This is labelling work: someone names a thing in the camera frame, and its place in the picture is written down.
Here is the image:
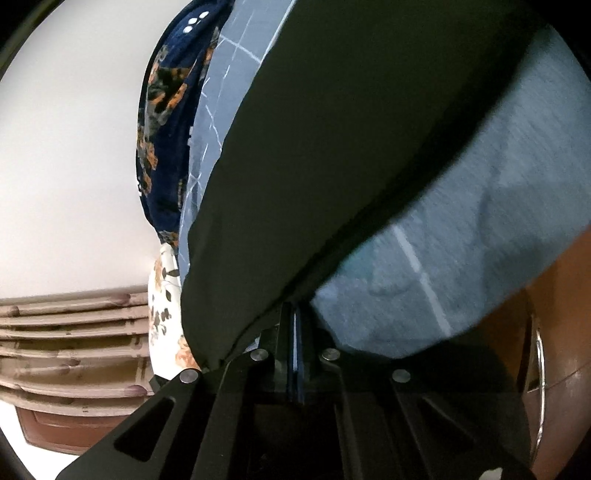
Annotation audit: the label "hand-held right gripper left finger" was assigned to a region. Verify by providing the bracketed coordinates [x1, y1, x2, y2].
[54, 302, 296, 480]

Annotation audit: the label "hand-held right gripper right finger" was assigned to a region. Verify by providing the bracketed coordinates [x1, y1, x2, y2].
[295, 304, 539, 480]

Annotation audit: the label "black pants with orange lining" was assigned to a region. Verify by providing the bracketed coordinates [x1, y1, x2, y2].
[180, 0, 555, 374]

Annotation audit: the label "white floral cloth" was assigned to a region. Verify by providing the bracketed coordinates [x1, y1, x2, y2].
[148, 240, 204, 393]

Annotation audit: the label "brown wooden cabinet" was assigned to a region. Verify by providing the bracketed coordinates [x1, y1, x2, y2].
[16, 404, 134, 455]

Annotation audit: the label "navy floral blanket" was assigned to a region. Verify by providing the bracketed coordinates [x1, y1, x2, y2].
[135, 0, 236, 245]

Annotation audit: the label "blue checked bedsheet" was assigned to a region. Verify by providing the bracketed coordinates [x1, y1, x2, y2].
[178, 0, 591, 363]

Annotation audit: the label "chrome curved handle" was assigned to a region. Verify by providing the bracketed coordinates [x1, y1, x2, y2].
[526, 314, 549, 462]

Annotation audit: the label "brown wooden furniture with handle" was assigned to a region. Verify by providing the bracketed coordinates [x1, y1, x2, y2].
[480, 226, 591, 480]

